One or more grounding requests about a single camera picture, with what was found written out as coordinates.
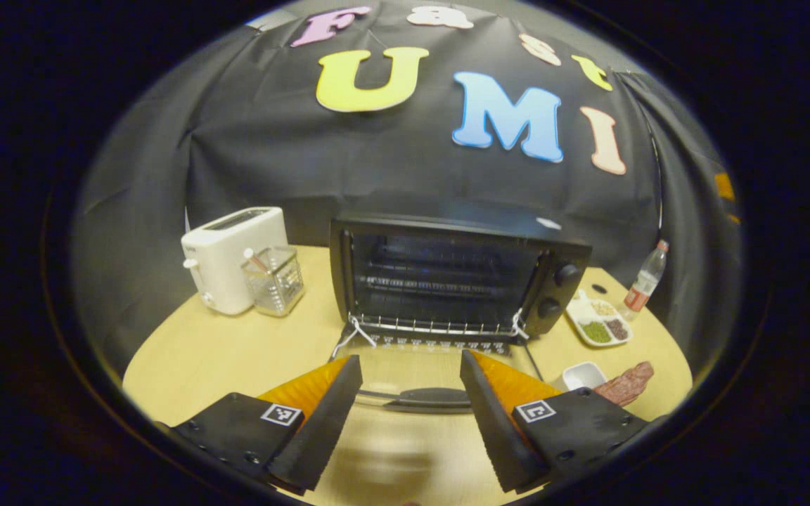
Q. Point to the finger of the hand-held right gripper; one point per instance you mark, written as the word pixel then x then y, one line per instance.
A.
pixel 725 186

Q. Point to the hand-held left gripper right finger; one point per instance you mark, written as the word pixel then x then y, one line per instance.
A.
pixel 496 429

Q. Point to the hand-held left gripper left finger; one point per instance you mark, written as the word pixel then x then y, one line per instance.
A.
pixel 320 429

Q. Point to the red raw meat piece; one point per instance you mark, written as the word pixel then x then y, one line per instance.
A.
pixel 626 383

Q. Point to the black electric oven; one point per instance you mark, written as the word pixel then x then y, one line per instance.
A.
pixel 447 232

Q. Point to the white rectangular dish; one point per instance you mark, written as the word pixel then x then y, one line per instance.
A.
pixel 582 376

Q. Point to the clear bottle with red label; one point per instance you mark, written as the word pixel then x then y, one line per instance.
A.
pixel 643 284

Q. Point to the white divided dish with beans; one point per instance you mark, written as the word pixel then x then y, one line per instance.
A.
pixel 598 323

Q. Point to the clear utensil holder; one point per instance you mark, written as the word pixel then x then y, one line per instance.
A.
pixel 278 284

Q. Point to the pink white straw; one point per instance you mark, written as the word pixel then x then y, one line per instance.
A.
pixel 256 258

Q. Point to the white toaster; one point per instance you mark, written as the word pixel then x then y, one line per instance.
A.
pixel 222 253

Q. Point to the black backdrop cloth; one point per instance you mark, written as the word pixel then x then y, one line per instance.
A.
pixel 271 161

